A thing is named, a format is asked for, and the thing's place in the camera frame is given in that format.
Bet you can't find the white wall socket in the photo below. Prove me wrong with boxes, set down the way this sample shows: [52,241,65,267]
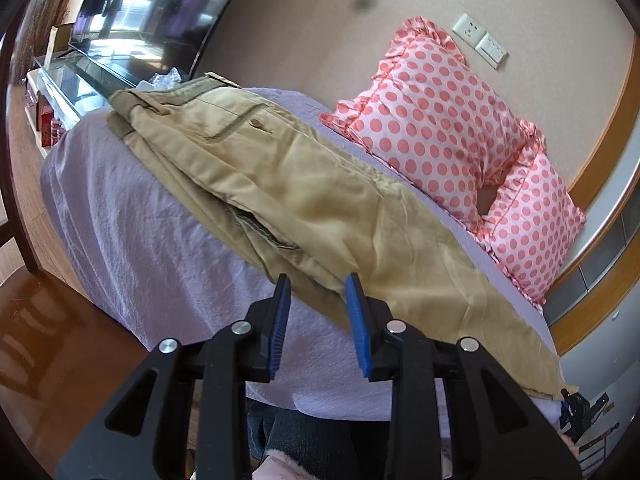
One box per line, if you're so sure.
[451,13,487,48]

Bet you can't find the pink polka dot pillow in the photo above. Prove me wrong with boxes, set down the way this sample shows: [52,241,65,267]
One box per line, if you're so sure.
[476,133,586,309]
[320,16,536,231]

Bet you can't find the lavender bed sheet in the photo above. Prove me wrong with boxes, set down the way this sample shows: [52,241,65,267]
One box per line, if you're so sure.
[39,86,564,424]

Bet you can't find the wooden framed glass door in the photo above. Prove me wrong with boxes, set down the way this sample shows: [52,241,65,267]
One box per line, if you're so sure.
[550,38,639,356]

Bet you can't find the flat screen television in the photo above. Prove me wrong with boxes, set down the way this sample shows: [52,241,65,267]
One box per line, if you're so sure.
[70,0,231,86]

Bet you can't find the glass tv cabinet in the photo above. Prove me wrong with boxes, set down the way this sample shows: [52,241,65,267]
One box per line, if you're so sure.
[26,49,126,157]

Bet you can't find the khaki tan pants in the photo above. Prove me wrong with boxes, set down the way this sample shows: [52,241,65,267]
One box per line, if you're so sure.
[107,75,567,400]

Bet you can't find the white wall light switch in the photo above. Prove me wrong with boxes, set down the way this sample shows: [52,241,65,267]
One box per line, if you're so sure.
[475,32,508,70]

